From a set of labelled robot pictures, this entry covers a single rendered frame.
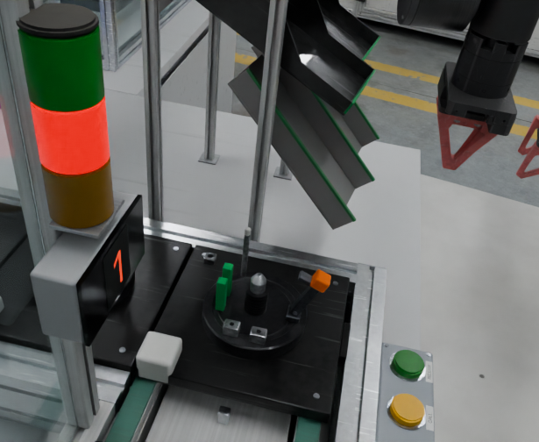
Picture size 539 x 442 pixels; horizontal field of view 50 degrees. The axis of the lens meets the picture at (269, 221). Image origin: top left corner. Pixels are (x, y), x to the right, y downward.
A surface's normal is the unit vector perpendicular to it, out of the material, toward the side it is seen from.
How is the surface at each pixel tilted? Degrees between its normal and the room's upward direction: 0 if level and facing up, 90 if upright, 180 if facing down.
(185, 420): 0
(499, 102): 1
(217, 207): 0
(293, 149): 90
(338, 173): 45
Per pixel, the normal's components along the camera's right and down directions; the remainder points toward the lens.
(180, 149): 0.10, -0.78
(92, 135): 0.76, 0.46
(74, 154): 0.28, 0.62
